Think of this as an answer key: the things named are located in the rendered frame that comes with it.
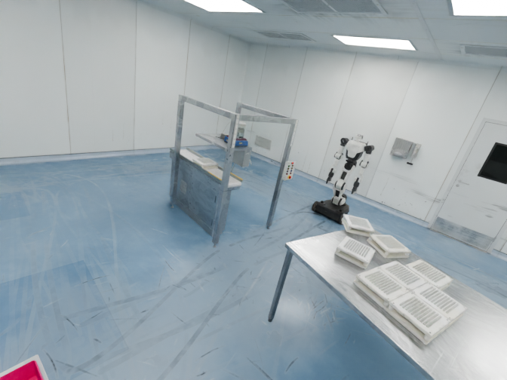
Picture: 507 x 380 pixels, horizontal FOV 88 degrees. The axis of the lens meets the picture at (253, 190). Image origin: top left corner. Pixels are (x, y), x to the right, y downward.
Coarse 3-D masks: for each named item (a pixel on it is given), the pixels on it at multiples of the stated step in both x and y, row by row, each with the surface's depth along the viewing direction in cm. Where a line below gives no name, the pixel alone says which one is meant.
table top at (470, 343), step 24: (312, 240) 219; (336, 240) 227; (360, 240) 235; (312, 264) 188; (336, 264) 194; (384, 264) 206; (336, 288) 169; (456, 288) 195; (360, 312) 155; (384, 312) 157; (480, 312) 175; (504, 312) 180; (384, 336) 143; (408, 336) 144; (456, 336) 151; (480, 336) 154; (504, 336) 158; (408, 360) 133; (432, 360) 132; (456, 360) 135; (480, 360) 138; (504, 360) 141
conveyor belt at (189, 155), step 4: (180, 152) 380; (184, 152) 383; (188, 152) 387; (188, 156) 370; (192, 156) 374; (196, 156) 378; (192, 160) 359; (212, 172) 330; (216, 172) 333; (220, 172) 336; (220, 176) 321; (232, 180) 317; (236, 180) 320; (232, 184) 308; (236, 184) 312; (240, 184) 316
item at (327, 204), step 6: (318, 204) 464; (324, 204) 466; (330, 204) 478; (318, 210) 465; (324, 210) 458; (330, 210) 451; (336, 210) 447; (342, 210) 463; (348, 210) 469; (330, 216) 453; (336, 216) 445
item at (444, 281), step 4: (420, 260) 208; (408, 264) 200; (412, 264) 201; (416, 264) 202; (428, 264) 205; (412, 268) 195; (416, 272) 191; (420, 276) 188; (424, 276) 189; (428, 280) 184; (440, 280) 187; (444, 280) 188; (448, 280) 189; (452, 280) 192; (432, 284) 182; (436, 284) 182; (440, 284) 183; (444, 284) 184
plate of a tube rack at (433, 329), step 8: (408, 296) 164; (416, 296) 166; (392, 304) 155; (424, 304) 160; (400, 312) 151; (408, 312) 151; (416, 312) 152; (424, 312) 154; (416, 320) 146; (424, 320) 147; (440, 320) 150; (448, 320) 151; (424, 328) 142; (432, 328) 143; (440, 328) 144
